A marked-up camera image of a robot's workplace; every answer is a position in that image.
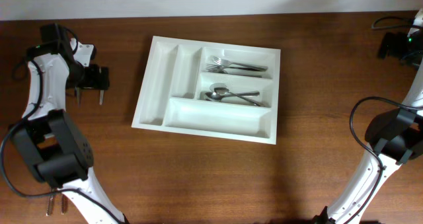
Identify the white plastic cutlery tray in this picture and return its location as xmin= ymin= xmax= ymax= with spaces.
xmin=132 ymin=36 xmax=281 ymax=145

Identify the metal knife right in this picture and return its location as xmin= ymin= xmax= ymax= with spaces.
xmin=61 ymin=194 xmax=68 ymax=215

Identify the metal knife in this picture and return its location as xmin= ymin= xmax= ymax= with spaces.
xmin=46 ymin=194 xmax=55 ymax=217
xmin=61 ymin=194 xmax=68 ymax=215

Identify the small metal spoon right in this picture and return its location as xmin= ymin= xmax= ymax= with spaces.
xmin=99 ymin=90 xmax=104 ymax=105

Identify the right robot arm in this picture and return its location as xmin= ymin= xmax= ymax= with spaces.
xmin=312 ymin=30 xmax=422 ymax=224

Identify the small metal spoon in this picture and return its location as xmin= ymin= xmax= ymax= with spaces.
xmin=99 ymin=90 xmax=104 ymax=105
xmin=75 ymin=87 xmax=81 ymax=107

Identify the small metal spoon left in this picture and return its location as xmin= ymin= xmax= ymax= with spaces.
xmin=75 ymin=87 xmax=81 ymax=107

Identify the metal knife left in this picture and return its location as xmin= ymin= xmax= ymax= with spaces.
xmin=46 ymin=194 xmax=55 ymax=217

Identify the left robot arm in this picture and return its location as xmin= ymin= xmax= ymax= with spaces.
xmin=1 ymin=23 xmax=128 ymax=223

